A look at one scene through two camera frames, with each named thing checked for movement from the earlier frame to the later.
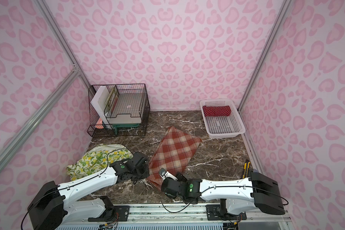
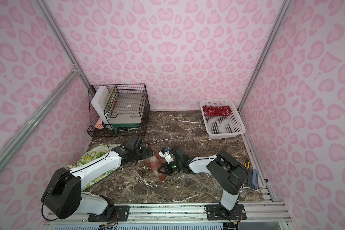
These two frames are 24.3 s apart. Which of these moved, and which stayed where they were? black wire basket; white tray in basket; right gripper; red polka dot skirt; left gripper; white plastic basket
Moved: right gripper; left gripper
Stayed: red polka dot skirt; white plastic basket; black wire basket; white tray in basket
